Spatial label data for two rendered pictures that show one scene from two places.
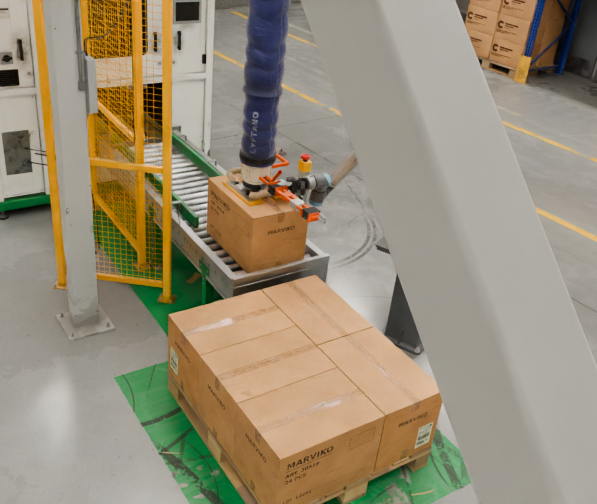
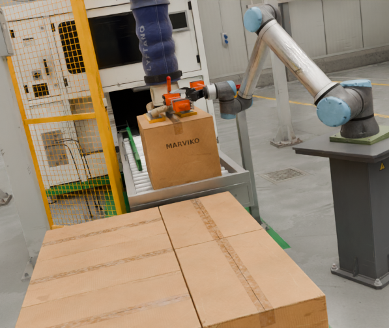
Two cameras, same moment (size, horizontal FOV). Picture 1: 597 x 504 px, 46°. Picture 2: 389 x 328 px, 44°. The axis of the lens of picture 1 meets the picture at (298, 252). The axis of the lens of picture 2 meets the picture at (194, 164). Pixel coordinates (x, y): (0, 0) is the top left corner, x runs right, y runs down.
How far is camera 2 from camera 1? 241 cm
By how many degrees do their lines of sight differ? 30
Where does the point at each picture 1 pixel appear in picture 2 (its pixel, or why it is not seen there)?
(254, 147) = (149, 64)
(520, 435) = not seen: outside the picture
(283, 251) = (192, 168)
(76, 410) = not seen: outside the picture
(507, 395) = not seen: outside the picture
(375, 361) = (237, 262)
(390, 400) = (224, 307)
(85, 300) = (37, 242)
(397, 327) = (350, 256)
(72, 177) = (0, 120)
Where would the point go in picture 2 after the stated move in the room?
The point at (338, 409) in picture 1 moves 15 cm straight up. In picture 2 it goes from (139, 317) to (129, 275)
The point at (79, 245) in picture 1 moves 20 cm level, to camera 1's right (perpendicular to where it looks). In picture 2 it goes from (20, 186) to (42, 185)
